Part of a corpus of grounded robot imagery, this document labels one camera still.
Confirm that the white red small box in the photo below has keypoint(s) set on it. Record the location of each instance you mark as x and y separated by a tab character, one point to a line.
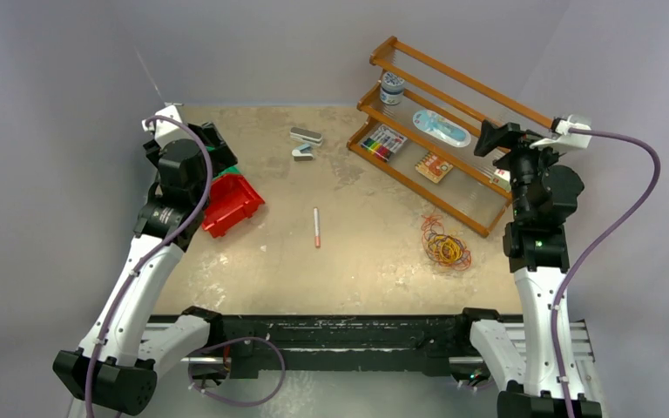
501	178

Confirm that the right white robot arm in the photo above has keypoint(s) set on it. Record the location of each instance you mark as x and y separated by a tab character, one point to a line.
544	380

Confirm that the green plastic bin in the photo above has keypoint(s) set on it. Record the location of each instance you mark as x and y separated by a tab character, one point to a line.
229	170

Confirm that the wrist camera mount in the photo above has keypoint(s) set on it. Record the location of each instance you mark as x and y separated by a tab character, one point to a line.
567	135
164	132

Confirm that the coloured marker pack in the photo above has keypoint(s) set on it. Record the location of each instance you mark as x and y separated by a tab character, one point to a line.
383	143

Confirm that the white orange tipped pen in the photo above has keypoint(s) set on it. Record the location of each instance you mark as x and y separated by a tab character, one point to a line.
317	227

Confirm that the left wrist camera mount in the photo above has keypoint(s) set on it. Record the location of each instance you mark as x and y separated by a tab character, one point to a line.
164	132

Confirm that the blue packaged tool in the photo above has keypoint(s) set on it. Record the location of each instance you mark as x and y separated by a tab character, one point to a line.
441	128

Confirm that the orange card pack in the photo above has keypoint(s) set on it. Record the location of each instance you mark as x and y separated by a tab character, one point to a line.
433	167

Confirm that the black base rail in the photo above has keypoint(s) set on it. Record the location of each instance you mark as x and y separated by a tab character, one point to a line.
433	344

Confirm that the white blue round jar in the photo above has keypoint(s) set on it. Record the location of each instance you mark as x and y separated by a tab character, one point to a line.
391	88

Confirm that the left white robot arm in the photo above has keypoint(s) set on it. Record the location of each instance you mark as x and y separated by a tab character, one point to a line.
111	370

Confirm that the grey white stapler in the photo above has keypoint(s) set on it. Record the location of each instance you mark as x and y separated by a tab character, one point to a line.
306	136

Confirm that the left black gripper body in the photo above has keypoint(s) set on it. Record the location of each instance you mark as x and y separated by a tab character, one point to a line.
221	157

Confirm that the red plastic bin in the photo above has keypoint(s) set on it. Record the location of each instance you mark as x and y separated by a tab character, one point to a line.
232	200

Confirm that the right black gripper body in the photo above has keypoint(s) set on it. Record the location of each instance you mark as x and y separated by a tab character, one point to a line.
525	163

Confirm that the wooden tiered shelf rack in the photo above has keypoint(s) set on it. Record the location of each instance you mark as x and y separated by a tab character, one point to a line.
466	193

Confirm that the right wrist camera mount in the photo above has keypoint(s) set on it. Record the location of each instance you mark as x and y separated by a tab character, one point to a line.
567	135

